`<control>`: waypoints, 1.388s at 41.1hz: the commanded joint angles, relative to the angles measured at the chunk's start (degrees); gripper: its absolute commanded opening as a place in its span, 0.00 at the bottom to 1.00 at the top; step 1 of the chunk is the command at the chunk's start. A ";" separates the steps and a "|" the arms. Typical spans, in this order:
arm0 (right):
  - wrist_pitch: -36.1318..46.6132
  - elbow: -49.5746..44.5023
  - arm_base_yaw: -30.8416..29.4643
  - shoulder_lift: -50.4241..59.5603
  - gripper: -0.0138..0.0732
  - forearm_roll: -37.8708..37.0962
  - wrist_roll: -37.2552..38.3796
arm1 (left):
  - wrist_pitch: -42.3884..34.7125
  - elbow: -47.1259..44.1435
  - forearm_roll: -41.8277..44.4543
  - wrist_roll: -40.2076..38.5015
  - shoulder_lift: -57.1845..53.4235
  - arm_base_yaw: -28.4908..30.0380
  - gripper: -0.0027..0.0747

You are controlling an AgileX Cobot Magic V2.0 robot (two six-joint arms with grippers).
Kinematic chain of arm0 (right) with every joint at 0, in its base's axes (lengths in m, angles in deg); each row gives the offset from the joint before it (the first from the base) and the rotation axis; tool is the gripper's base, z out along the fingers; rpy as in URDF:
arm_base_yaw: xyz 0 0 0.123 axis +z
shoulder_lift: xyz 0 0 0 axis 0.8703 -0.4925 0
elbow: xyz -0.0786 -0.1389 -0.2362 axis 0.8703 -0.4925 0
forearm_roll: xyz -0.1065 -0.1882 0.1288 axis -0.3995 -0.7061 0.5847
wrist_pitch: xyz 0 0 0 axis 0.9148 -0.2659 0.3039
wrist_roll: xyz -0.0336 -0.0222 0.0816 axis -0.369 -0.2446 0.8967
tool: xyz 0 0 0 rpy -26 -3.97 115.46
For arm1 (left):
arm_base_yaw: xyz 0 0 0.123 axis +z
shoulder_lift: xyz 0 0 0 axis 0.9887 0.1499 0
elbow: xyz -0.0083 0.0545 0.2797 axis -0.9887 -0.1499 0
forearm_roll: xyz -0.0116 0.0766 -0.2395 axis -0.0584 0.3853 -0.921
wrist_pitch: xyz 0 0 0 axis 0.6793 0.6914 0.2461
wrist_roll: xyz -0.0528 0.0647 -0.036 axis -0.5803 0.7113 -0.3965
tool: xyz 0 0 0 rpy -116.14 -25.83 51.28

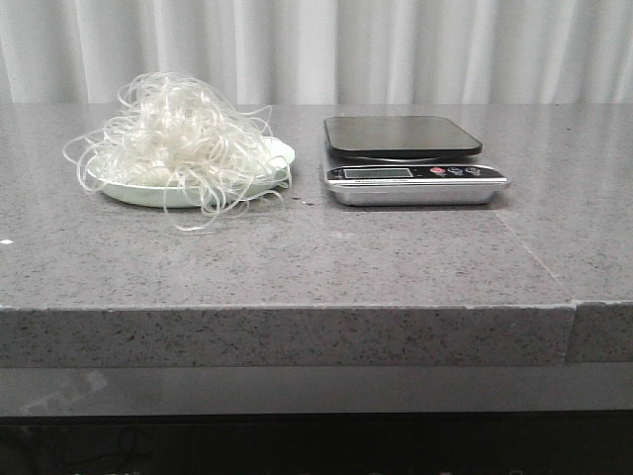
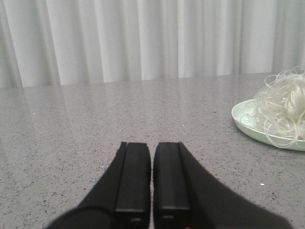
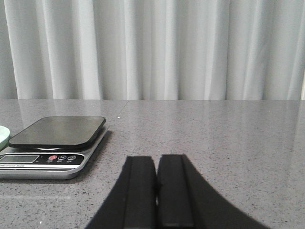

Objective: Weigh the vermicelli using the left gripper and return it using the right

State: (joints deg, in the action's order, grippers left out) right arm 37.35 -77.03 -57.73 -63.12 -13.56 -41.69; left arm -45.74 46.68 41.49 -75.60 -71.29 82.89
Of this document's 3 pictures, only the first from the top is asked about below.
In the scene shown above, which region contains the white vermicelli noodle bundle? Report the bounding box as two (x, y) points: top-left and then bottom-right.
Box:
(62, 72), (295, 234)

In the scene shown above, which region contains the pale green round plate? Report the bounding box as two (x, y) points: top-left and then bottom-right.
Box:
(78, 137), (296, 215)

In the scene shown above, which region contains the black silver kitchen scale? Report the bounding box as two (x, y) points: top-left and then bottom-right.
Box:
(323, 116), (509, 206)

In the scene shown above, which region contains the white pleated curtain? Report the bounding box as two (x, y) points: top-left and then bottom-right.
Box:
(1, 1), (632, 104)

